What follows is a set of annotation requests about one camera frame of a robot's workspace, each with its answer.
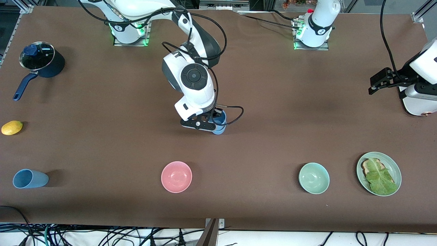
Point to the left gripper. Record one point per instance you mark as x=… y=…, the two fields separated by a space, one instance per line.
x=402 y=75

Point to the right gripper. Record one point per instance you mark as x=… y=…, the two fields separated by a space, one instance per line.
x=217 y=113

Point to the blue plastic cup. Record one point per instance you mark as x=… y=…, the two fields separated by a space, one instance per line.
x=32 y=178
x=222 y=122
x=218 y=132

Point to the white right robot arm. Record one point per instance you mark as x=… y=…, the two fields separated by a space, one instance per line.
x=205 y=92

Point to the white toaster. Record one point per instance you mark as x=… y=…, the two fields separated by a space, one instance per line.
x=418 y=107

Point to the pink bowl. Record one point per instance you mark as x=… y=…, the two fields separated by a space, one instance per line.
x=176 y=177

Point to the pale green plate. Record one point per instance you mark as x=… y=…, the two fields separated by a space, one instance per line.
x=393 y=167

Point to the toasted bread slice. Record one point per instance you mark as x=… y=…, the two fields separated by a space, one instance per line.
x=365 y=167

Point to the green lettuce leaf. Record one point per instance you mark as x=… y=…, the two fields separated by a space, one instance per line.
x=379 y=177

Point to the pale green bowl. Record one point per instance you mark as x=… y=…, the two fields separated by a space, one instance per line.
x=314 y=178

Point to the black power plug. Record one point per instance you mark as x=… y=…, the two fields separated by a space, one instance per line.
x=181 y=239

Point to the dark blue saucepan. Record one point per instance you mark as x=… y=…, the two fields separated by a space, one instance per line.
x=57 y=64

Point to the yellow lemon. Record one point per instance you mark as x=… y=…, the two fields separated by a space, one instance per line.
x=12 y=127

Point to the aluminium frame profile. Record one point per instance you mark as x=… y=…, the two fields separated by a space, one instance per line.
x=423 y=12
x=27 y=7

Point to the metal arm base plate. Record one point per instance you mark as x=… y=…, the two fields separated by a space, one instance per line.
x=117 y=43
x=324 y=48

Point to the grey metal bracket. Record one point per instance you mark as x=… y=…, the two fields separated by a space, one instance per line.
x=222 y=223

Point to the grey metal frame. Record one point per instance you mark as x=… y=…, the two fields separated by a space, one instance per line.
x=223 y=4

